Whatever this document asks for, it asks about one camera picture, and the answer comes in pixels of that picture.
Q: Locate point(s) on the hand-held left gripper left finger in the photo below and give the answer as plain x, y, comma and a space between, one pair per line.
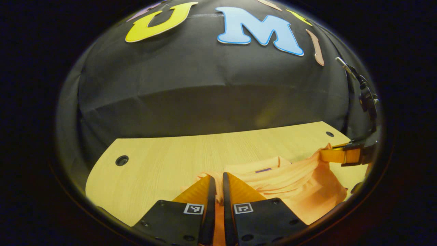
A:
208, 212

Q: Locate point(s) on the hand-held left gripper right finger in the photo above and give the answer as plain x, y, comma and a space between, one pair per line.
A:
228, 212

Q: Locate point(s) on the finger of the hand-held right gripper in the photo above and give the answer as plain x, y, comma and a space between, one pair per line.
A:
336, 155

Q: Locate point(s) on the orange polo T-shirt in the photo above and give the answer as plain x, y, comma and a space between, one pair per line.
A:
300, 184

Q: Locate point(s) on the black backdrop cloth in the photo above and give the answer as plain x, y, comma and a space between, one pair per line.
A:
211, 89

